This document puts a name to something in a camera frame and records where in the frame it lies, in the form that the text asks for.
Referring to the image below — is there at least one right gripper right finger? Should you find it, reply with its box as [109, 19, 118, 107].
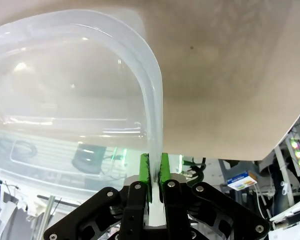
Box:
[160, 152, 271, 240]

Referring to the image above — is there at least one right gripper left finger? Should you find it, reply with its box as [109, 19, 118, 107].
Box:
[43, 152, 151, 240]

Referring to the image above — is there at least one clear plastic bin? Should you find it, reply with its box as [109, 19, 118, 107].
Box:
[0, 9, 166, 229]

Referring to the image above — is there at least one black clamp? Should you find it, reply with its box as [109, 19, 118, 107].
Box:
[181, 156, 206, 186]

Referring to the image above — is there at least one colourful printed small box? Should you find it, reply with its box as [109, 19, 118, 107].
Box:
[225, 169, 258, 193]

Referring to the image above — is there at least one computer with RGB fans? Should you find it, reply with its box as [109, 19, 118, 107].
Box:
[288, 117, 300, 177]

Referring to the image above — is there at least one white cable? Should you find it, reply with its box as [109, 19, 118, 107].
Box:
[254, 184, 271, 219]

